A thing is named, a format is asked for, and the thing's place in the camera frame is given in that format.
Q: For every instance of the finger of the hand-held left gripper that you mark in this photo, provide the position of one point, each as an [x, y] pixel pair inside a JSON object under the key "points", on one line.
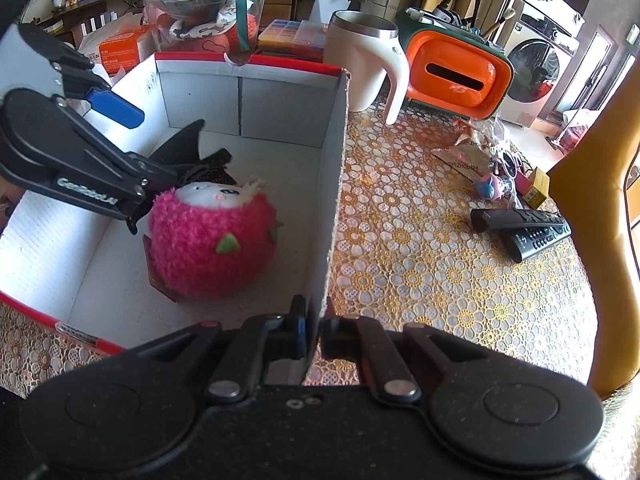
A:
{"points": [[147, 177], [117, 109]]}

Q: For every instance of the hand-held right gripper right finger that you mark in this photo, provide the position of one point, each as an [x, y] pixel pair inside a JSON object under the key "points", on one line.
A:
{"points": [[345, 337]]}

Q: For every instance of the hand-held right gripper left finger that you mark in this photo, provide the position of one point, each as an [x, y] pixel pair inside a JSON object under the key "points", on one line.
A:
{"points": [[299, 332]]}

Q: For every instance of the black fabric accessory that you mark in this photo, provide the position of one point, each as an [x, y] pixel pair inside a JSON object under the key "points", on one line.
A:
{"points": [[210, 167]]}

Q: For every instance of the pink plush dragon fruit toy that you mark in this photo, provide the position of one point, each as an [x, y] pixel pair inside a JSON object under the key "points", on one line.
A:
{"points": [[210, 250]]}

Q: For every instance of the red paper bag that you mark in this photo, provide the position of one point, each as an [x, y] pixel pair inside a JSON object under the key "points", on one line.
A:
{"points": [[280, 170]]}

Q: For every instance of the orange carton box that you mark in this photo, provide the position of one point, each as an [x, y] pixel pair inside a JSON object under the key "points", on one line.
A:
{"points": [[122, 50]]}

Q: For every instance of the white slotted rack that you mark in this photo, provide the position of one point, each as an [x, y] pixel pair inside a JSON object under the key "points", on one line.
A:
{"points": [[95, 22]]}

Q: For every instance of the green ribbon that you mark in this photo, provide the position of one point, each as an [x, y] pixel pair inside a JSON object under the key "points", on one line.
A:
{"points": [[240, 15]]}

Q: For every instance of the clear plastic organizer box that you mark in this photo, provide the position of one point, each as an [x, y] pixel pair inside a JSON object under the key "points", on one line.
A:
{"points": [[295, 35]]}

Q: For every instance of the small pink and blue toy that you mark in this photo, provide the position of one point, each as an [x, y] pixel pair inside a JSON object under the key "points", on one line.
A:
{"points": [[492, 187]]}

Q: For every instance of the black remote control with buttons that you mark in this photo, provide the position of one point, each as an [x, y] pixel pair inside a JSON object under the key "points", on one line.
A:
{"points": [[537, 242]]}

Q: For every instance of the foil snack packet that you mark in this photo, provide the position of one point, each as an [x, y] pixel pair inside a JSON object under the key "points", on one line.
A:
{"points": [[465, 157]]}

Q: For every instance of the sunglasses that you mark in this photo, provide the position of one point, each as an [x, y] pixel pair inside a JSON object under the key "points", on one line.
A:
{"points": [[510, 165]]}

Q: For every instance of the small clear plastic bag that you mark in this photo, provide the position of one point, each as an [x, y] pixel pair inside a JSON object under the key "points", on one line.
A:
{"points": [[480, 132]]}

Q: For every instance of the small yellow box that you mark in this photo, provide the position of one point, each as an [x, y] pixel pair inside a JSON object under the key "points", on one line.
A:
{"points": [[537, 185]]}

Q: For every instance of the yellow giraffe chair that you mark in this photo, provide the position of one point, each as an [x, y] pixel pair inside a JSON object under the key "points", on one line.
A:
{"points": [[600, 260]]}

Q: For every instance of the orange and green tissue box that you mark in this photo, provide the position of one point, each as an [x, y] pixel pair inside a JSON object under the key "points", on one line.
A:
{"points": [[450, 75]]}

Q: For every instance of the silver washing machine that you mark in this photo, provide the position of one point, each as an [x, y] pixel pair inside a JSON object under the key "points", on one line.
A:
{"points": [[540, 65]]}

